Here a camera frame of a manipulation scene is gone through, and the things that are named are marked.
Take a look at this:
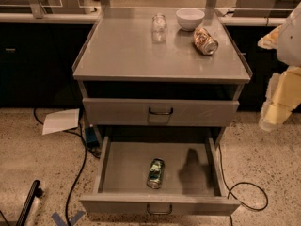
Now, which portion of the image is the grey metal drawer cabinet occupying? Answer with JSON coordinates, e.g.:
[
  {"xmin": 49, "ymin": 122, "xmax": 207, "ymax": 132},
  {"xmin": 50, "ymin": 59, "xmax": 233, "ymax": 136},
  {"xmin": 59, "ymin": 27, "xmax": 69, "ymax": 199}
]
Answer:
[{"xmin": 71, "ymin": 7, "xmax": 254, "ymax": 217}]

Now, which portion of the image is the blue tape cross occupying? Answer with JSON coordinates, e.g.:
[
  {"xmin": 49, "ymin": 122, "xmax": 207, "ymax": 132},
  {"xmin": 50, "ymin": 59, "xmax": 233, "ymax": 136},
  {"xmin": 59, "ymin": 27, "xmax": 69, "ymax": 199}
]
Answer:
[{"xmin": 51, "ymin": 210, "xmax": 87, "ymax": 226}]

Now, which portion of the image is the black bar on floor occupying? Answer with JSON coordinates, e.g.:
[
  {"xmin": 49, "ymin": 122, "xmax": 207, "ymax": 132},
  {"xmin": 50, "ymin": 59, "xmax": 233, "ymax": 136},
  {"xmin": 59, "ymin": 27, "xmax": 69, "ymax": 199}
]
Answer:
[{"xmin": 15, "ymin": 180, "xmax": 43, "ymax": 226}]

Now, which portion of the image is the open grey middle drawer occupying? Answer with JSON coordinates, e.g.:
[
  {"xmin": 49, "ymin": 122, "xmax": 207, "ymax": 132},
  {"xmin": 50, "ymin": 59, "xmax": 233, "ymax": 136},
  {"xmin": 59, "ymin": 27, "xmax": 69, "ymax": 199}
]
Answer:
[{"xmin": 81, "ymin": 137, "xmax": 240, "ymax": 216}]

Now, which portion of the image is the dark counter cabinet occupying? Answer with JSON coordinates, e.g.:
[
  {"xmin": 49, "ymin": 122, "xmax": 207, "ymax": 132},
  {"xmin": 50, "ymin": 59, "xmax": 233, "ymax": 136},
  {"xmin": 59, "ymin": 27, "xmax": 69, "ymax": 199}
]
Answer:
[{"xmin": 0, "ymin": 22, "xmax": 92, "ymax": 107}]

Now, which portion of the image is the clear glass jar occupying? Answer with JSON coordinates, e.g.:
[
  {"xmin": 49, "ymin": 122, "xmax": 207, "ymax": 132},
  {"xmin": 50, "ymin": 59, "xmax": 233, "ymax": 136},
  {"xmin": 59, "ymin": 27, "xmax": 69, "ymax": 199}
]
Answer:
[{"xmin": 151, "ymin": 13, "xmax": 167, "ymax": 32}]

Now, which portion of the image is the white ceramic bowl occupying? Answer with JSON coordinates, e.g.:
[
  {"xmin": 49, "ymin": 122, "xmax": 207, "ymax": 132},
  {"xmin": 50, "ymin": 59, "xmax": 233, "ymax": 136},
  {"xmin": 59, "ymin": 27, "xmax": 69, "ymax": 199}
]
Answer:
[{"xmin": 176, "ymin": 8, "xmax": 205, "ymax": 31}]

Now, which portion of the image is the blue power box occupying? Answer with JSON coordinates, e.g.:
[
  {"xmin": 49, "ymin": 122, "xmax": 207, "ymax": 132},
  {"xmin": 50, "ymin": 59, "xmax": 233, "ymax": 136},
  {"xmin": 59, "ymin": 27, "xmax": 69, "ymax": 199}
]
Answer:
[{"xmin": 85, "ymin": 127, "xmax": 99, "ymax": 148}]

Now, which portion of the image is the closed grey top drawer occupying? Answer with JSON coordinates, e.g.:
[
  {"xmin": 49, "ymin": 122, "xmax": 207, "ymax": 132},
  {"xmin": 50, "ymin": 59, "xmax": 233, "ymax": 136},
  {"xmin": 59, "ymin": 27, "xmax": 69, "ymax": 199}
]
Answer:
[{"xmin": 83, "ymin": 98, "xmax": 239, "ymax": 127}]

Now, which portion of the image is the black cable left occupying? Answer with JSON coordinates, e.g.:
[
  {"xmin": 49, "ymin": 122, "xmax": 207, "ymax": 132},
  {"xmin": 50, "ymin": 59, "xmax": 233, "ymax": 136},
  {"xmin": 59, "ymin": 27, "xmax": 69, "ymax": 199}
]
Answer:
[{"xmin": 33, "ymin": 107, "xmax": 102, "ymax": 226}]

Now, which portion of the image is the white paper sheet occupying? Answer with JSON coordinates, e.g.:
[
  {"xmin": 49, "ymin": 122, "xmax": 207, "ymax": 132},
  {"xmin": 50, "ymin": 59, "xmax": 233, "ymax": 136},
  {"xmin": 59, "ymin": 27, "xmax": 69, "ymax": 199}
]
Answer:
[{"xmin": 42, "ymin": 109, "xmax": 79, "ymax": 135}]

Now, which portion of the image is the green soda can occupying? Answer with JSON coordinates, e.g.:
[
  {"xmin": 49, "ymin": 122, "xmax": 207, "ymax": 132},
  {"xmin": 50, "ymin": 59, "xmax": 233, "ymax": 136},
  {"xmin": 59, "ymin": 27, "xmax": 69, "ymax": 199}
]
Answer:
[{"xmin": 147, "ymin": 158, "xmax": 165, "ymax": 189}]

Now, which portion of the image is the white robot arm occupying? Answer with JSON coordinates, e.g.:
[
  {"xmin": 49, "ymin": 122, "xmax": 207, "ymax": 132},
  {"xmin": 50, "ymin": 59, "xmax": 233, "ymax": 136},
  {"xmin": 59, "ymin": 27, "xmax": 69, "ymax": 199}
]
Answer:
[{"xmin": 258, "ymin": 4, "xmax": 301, "ymax": 132}]

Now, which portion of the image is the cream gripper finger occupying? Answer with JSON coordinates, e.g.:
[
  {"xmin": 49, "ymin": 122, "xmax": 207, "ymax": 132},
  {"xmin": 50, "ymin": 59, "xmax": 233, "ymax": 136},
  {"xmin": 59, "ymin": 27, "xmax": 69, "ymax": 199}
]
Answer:
[{"xmin": 258, "ymin": 26, "xmax": 281, "ymax": 50}]

